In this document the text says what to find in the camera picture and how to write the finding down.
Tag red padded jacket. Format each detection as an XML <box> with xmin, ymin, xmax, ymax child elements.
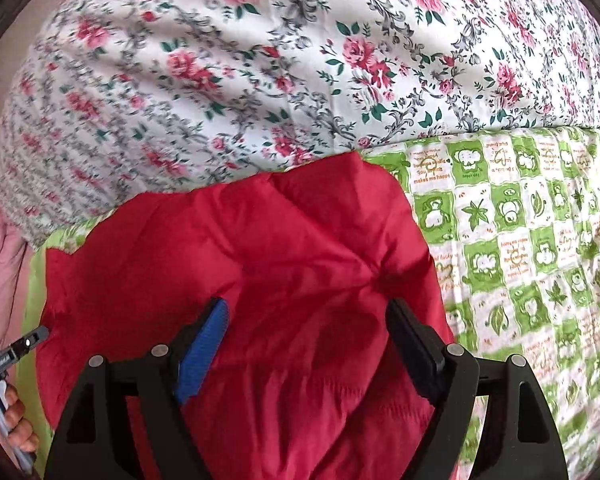
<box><xmin>35</xmin><ymin>154</ymin><xmax>453</xmax><ymax>479</ymax></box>

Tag person's left hand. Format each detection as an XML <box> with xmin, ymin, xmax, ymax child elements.
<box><xmin>0</xmin><ymin>384</ymin><xmax>40</xmax><ymax>453</ymax></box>

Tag pink blanket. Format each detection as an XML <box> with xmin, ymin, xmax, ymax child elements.
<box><xmin>0</xmin><ymin>206</ymin><xmax>32</xmax><ymax>350</ymax></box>

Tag green checkered bed sheet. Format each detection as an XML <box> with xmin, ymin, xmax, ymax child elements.
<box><xmin>17</xmin><ymin>127</ymin><xmax>600</xmax><ymax>479</ymax></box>

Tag floral white pink quilt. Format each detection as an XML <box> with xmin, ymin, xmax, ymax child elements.
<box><xmin>0</xmin><ymin>0</ymin><xmax>600</xmax><ymax>244</ymax></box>

